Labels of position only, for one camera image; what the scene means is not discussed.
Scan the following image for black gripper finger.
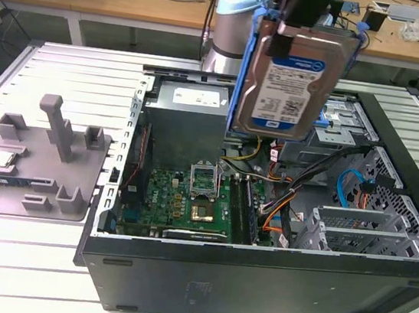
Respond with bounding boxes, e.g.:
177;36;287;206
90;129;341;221
267;32;294;60

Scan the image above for hard disk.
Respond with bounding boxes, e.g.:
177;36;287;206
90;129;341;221
224;2;372;150

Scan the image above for blue data wire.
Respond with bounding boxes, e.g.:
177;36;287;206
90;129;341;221
333;167;379;214

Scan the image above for orange red power wire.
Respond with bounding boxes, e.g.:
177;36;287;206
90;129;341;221
355;181;380;213

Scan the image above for metal disk bay cage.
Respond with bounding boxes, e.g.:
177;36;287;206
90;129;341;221
292;136;419;266

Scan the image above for small black box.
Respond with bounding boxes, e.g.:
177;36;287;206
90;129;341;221
362;6;389;34

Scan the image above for blue drive latch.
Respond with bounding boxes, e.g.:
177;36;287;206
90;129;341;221
313;110;335;130

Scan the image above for grey flat box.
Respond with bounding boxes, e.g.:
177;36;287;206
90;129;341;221
385;2;419;25

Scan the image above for metal optical drive cage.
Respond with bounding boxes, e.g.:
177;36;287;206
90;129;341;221
271;90;381;186

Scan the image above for silver power supply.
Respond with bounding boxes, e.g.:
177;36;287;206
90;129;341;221
136;77;234;177

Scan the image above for metal socket cover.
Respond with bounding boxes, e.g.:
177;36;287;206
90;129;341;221
187;160;220;199

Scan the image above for installed RAM stick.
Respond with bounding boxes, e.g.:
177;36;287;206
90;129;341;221
238;176;267;245

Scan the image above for black RAM slot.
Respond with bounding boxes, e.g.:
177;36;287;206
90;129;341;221
221;173;250;245
228;174;256;246

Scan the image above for wooden desk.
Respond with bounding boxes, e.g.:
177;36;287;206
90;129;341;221
0;0;419;71

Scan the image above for black case fan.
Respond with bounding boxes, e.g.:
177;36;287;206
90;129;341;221
119;119;158;210

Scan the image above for green motherboard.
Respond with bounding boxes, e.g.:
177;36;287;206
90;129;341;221
116;158;283;254

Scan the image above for black graphics card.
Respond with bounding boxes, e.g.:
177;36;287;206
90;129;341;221
161;224;231;248

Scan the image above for black PC case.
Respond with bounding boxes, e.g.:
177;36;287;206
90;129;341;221
66;56;419;313

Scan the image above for grey parts rack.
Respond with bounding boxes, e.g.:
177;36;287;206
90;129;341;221
0;86;120;230

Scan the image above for silver CPU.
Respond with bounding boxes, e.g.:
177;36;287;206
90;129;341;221
0;149;21;171

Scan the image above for spare RAM stick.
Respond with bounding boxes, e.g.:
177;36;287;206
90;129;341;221
0;174;33;188

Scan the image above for yellow wires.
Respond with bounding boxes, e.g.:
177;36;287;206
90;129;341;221
219;129;264;168

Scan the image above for wire locking lever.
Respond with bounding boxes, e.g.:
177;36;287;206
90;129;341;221
212;164;226;202

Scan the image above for black wire bundle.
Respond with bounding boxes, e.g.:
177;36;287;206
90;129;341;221
257;132;375;259

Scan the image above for orange board wires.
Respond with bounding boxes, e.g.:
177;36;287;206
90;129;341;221
259;192;294;237

